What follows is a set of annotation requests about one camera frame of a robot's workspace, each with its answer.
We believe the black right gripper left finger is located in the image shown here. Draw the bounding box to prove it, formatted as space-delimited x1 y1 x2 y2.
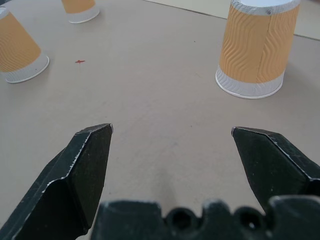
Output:
0 123 115 240

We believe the orange ripple paper cup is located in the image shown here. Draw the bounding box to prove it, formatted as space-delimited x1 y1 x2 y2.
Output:
215 0 301 100
61 0 101 25
0 6 50 84

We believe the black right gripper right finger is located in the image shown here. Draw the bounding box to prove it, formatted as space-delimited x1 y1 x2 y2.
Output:
231 126 320 216

